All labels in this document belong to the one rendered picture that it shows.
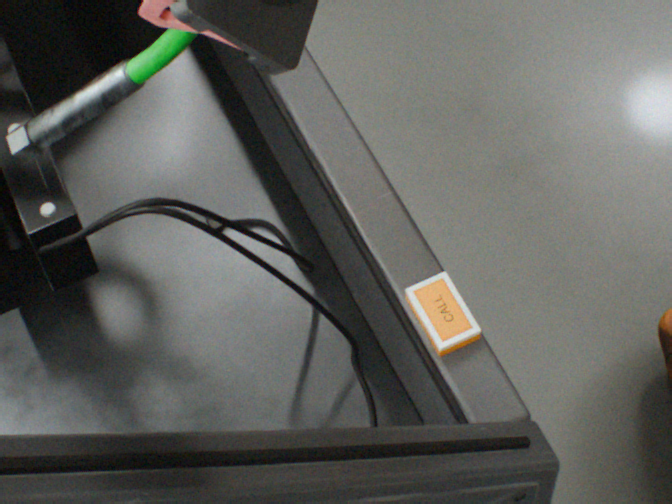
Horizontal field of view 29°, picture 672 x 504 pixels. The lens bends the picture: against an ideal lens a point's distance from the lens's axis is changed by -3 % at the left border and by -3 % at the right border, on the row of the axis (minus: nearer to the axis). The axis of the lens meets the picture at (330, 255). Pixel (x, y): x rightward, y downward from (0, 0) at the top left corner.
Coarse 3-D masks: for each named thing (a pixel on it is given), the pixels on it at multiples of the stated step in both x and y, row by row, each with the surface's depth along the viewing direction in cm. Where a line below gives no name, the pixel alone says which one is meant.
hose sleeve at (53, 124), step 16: (96, 80) 71; (112, 80) 71; (128, 80) 70; (80, 96) 72; (96, 96) 71; (112, 96) 71; (128, 96) 72; (48, 112) 73; (64, 112) 73; (80, 112) 72; (96, 112) 72; (32, 128) 74; (48, 128) 73; (64, 128) 73; (48, 144) 75
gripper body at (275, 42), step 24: (192, 0) 57; (216, 0) 58; (240, 0) 59; (264, 0) 59; (288, 0) 59; (312, 0) 61; (192, 24) 58; (216, 24) 58; (240, 24) 59; (264, 24) 59; (288, 24) 60; (240, 48) 59; (264, 48) 59; (288, 48) 60
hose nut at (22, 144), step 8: (16, 128) 75; (24, 128) 74; (8, 136) 75; (16, 136) 75; (24, 136) 74; (16, 144) 75; (24, 144) 74; (32, 144) 74; (16, 152) 75; (24, 152) 75; (32, 152) 75; (40, 152) 75; (24, 160) 75
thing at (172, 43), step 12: (168, 36) 68; (180, 36) 68; (192, 36) 68; (156, 48) 69; (168, 48) 68; (180, 48) 68; (132, 60) 70; (144, 60) 70; (156, 60) 69; (168, 60) 69; (132, 72) 70; (144, 72) 70; (156, 72) 70
